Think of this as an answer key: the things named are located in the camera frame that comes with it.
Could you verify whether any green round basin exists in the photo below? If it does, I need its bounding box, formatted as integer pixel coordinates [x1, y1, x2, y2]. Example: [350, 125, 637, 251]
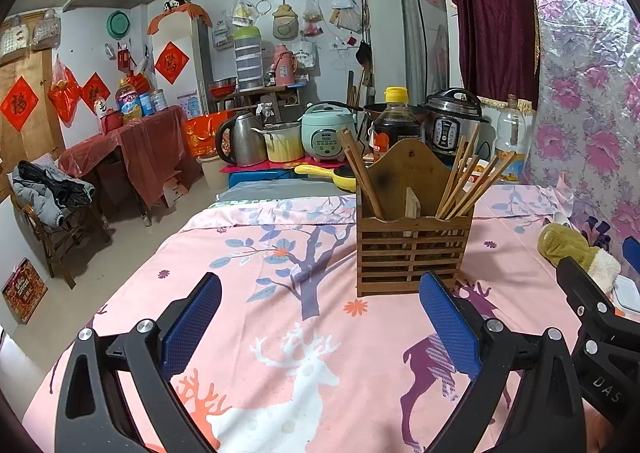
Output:
[106, 10, 132, 40]

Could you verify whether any magenta mat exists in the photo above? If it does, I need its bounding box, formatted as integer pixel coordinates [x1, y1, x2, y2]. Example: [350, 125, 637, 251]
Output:
[220, 158, 351, 174]

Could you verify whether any clear bag with red contents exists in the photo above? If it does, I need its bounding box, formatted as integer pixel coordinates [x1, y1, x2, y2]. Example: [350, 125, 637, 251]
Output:
[301, 0, 325, 36]

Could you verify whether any pink thermos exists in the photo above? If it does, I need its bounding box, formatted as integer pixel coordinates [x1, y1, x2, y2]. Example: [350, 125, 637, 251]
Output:
[271, 44, 300, 88]

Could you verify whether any red hanging ornament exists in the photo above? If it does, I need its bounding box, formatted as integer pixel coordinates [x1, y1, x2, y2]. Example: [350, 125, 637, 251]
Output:
[117, 44, 137, 76]

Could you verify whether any small red diamond paper decoration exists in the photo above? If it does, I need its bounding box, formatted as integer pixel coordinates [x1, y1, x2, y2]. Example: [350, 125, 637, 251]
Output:
[80, 73, 112, 112]

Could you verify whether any wooden chopstick holder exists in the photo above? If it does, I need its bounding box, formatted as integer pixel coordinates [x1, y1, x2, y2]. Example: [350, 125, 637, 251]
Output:
[356, 138, 475, 298]

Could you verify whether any brown frying pan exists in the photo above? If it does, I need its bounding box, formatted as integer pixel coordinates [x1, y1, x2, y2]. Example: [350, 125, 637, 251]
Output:
[362, 103, 388, 134]

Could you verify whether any white plastic lid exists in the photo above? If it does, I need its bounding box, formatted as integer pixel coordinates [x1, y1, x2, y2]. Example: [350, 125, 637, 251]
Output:
[611, 274, 640, 319]

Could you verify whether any stacked grey container green lid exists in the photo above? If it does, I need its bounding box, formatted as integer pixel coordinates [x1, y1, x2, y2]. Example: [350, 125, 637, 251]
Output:
[233, 25, 264, 92]

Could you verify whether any cardboard box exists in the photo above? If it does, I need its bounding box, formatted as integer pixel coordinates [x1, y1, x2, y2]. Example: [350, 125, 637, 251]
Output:
[161, 173, 190, 208]

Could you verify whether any dark sauce bottle yellow cap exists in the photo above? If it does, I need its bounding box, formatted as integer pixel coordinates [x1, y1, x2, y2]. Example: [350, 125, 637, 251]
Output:
[370, 87, 426, 166]

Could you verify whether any red printed box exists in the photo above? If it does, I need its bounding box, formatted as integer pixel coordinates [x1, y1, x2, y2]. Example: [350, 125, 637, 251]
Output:
[1, 257, 49, 325]

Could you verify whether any plastic wrapped white bag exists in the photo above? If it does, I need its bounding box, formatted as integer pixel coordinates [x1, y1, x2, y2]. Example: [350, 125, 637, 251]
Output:
[31, 8, 63, 51]
[0, 15, 31, 58]

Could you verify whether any red plastic bag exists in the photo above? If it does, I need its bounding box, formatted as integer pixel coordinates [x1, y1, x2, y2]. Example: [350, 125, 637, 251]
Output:
[47, 55, 83, 126]

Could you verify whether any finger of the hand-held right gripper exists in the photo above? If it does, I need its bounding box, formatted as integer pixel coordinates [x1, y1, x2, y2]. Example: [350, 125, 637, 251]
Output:
[556, 257, 640, 365]
[622, 236, 640, 280]

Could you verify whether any clear bag with yellow contents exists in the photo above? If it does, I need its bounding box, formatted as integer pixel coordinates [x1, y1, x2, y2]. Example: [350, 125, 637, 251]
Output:
[230, 0, 260, 28]

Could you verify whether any pale yellow pot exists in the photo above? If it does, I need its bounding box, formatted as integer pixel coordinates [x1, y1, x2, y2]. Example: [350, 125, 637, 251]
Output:
[251, 122, 306, 164]

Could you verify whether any small yellow frying pan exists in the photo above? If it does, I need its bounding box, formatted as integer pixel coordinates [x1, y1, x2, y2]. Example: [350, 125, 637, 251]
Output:
[293, 164, 358, 192]

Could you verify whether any wooden chair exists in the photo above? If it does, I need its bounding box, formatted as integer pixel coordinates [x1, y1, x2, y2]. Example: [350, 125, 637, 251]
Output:
[7, 173, 113, 290]

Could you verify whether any pile of dark clothes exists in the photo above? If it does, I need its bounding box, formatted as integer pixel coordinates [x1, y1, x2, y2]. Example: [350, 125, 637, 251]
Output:
[11, 160, 96, 229]

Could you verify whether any brown wooden door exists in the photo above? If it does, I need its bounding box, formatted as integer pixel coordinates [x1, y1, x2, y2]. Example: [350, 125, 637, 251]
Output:
[0, 50, 66, 204]

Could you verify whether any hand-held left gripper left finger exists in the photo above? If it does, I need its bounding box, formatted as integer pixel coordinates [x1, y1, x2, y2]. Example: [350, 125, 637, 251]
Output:
[54, 272, 223, 453]

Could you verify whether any dark red curtain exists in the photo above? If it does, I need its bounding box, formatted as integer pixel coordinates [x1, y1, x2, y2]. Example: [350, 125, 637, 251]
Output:
[446, 0, 541, 108]

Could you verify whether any red basin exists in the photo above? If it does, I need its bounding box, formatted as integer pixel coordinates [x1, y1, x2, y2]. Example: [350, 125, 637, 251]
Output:
[208, 77, 238, 98]

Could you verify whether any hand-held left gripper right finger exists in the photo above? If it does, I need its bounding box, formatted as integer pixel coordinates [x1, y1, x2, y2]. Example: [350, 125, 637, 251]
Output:
[419, 271, 587, 453]

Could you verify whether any mint green rice cooker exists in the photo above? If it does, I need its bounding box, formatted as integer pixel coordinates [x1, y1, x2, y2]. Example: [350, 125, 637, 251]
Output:
[300, 101, 358, 164]

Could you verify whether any bunch of wooden chopsticks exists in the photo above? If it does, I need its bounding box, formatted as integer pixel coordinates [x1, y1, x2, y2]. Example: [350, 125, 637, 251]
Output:
[336, 125, 517, 221]

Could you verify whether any white refrigerator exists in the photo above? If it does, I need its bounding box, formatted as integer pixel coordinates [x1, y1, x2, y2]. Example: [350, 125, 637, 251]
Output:
[147, 13, 216, 118]

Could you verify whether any dark purple patterned cloth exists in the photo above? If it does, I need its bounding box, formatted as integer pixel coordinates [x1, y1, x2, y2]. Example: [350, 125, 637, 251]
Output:
[580, 215, 612, 251]

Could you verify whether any yellow cooking oil bottle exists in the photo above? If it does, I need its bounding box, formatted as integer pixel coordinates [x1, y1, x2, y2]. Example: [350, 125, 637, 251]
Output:
[115, 78, 143, 122]

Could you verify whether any wooden side table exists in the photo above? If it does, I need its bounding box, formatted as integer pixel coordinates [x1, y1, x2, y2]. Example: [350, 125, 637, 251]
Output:
[235, 85, 303, 108]

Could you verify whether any beige fabric bag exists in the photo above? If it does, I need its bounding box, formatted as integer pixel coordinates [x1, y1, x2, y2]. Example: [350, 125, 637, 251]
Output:
[271, 0, 300, 40]

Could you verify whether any floral foil wall covering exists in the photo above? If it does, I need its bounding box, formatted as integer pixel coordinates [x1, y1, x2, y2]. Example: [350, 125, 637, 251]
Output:
[520, 0, 640, 254]

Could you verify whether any white tote bag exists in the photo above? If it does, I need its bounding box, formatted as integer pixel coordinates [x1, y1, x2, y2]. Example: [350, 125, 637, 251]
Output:
[291, 40, 319, 71]

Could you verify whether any white plastic bucket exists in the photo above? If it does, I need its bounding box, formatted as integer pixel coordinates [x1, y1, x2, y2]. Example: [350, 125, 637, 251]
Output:
[197, 155, 231, 191]

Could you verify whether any clear plastic oil bottle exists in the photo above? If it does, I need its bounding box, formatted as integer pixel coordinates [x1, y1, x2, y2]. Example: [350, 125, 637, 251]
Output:
[494, 94, 532, 184]

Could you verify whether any white hanging bag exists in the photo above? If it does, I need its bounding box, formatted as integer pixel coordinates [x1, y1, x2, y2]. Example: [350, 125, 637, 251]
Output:
[330, 0, 363, 32]

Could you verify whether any red cloth covered table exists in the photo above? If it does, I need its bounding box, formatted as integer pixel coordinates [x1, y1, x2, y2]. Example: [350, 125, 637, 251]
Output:
[59, 105, 190, 229]

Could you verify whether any steel electric kettle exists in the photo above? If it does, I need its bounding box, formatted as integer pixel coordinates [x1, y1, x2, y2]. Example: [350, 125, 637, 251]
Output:
[215, 111, 268, 168]

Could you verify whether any green and white plush toy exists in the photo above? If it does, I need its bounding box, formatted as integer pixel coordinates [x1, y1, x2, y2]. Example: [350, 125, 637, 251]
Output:
[537, 223, 622, 296]

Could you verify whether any red gift box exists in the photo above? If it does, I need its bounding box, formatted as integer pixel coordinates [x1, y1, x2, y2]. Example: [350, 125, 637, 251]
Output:
[183, 110, 236, 158]

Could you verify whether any orange cloth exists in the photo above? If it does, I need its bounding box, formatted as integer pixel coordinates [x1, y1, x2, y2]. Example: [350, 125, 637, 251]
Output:
[146, 3, 213, 36]

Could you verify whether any pink deer print bedsheet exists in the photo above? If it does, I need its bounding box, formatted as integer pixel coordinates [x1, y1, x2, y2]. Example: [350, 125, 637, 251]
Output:
[22, 180, 640, 453]

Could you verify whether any silver black pressure cooker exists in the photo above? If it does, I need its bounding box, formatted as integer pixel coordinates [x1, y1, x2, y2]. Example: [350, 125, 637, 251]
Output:
[419, 88, 493, 168]

